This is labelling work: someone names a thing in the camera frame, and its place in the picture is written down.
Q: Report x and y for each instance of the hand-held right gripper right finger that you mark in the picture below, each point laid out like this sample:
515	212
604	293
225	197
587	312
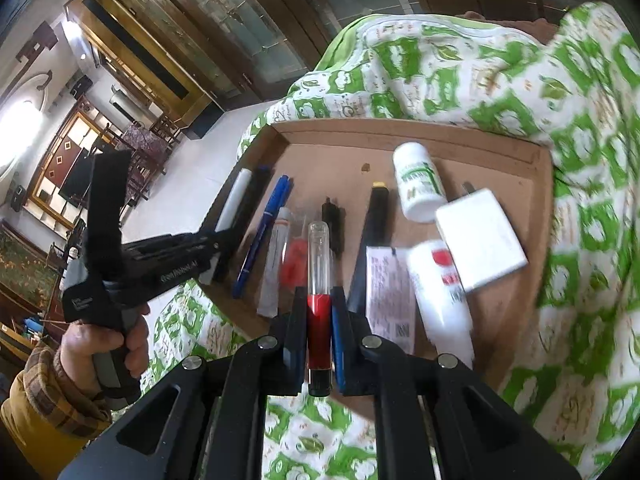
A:
342	347

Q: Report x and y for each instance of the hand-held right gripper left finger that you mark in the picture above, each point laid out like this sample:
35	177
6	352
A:
296	347

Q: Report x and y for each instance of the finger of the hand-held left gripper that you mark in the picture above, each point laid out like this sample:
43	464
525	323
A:
212	270
175	246

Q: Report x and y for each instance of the blue pen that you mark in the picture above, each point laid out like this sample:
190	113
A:
265	230

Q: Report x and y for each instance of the small white ointment tube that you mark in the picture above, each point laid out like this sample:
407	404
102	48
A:
277	255

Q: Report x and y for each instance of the pink flowered tube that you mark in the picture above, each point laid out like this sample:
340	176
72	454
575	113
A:
390	290

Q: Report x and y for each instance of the red candle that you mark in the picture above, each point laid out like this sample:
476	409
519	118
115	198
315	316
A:
296	260

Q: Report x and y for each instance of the slim black pen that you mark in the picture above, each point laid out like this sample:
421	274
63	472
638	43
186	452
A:
257	182

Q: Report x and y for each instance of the white tube with red label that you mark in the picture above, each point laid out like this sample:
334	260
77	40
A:
445	305

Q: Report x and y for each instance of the black pen with clear barrel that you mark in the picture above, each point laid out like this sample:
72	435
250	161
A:
334	230

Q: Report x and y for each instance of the black marker with yellow end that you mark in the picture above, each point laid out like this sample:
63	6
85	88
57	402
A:
372	230

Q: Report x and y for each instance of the shallow cardboard tray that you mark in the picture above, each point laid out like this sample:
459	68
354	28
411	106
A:
340	160

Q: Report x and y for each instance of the white charger plug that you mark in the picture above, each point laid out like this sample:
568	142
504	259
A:
480	235

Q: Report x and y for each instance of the white bottle with green label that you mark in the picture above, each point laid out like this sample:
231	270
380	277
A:
417	185

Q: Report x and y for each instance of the person's left forearm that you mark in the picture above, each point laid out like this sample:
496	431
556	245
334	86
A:
40	415

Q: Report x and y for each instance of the person's left hand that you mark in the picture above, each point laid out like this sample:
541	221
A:
80	345

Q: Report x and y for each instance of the black television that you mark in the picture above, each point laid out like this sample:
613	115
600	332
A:
75	180

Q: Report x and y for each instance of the wooden chair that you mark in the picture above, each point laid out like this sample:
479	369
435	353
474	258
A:
145	145

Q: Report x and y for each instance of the wooden glass-panel doors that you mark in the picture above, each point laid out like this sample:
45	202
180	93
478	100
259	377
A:
240	25

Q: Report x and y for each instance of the green printed blanket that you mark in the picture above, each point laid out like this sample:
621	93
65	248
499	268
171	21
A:
575	160

